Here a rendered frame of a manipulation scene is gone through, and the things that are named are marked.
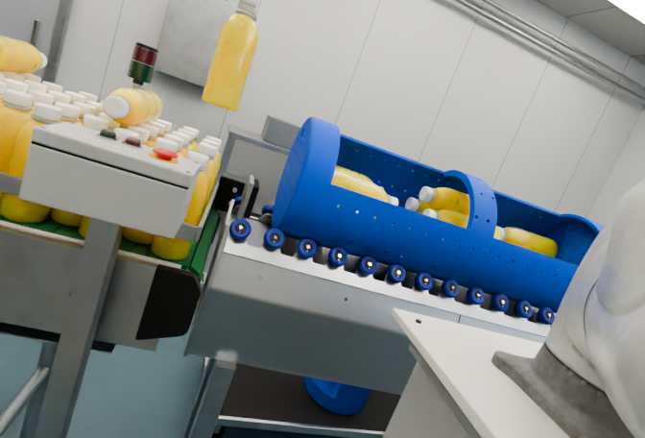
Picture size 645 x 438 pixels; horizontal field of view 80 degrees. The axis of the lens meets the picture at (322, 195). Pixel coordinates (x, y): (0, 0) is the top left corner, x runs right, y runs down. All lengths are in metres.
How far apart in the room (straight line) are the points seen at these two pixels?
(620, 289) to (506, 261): 0.67
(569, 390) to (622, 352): 0.23
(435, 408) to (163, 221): 0.45
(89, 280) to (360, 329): 0.56
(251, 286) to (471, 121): 4.49
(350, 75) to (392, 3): 0.86
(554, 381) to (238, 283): 0.57
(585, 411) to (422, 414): 0.20
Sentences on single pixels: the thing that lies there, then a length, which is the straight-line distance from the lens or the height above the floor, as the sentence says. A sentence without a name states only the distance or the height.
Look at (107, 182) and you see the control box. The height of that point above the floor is 1.06.
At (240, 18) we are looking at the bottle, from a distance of 0.78.
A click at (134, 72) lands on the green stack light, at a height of 1.18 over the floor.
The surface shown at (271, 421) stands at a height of 0.15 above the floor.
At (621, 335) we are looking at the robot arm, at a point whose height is 1.17.
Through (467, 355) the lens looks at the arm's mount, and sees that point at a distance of 0.58.
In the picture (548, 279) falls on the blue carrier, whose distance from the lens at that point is 1.10.
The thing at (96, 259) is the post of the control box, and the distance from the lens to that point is 0.66.
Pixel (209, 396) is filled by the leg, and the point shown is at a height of 0.54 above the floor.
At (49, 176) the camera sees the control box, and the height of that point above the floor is 1.04.
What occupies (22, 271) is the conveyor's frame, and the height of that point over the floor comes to 0.83.
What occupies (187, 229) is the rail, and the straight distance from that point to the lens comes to 0.72.
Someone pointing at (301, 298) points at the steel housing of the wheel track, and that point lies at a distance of 0.87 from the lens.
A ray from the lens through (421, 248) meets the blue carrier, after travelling 0.89.
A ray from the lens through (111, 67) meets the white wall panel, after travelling 4.31.
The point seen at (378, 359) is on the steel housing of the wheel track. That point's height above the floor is 0.74.
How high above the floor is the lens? 1.23
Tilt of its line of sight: 10 degrees down
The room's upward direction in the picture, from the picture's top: 20 degrees clockwise
